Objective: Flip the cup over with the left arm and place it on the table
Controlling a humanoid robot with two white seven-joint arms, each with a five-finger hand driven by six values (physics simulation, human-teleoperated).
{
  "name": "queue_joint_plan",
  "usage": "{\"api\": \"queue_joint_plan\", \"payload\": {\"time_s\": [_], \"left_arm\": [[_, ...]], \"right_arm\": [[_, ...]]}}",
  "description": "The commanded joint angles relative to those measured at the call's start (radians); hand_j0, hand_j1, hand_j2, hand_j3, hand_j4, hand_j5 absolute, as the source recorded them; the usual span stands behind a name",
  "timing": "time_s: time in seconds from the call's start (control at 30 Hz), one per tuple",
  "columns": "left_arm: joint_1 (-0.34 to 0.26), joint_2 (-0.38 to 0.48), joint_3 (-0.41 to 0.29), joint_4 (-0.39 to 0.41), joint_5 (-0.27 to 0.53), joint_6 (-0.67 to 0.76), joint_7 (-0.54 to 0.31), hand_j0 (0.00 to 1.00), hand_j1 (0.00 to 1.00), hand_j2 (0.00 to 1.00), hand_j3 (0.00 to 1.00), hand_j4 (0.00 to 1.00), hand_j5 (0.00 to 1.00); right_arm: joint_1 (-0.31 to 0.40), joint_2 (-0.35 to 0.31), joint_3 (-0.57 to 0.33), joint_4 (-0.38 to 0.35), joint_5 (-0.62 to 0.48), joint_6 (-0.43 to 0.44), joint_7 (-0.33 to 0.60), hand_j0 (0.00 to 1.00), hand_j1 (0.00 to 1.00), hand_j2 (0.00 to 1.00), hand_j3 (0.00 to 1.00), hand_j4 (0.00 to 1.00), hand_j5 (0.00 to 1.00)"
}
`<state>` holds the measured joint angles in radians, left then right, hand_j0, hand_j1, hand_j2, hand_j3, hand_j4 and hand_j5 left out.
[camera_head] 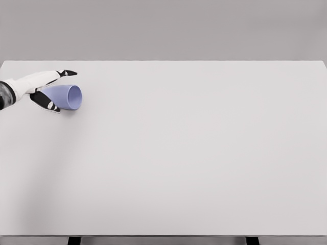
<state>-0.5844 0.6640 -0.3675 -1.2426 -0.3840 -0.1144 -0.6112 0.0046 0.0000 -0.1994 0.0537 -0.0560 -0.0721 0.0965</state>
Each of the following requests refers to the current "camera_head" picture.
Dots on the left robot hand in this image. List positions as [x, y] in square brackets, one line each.
[43, 77]

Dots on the lavender blue cup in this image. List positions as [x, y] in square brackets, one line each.
[65, 98]

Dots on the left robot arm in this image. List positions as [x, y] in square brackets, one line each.
[11, 89]

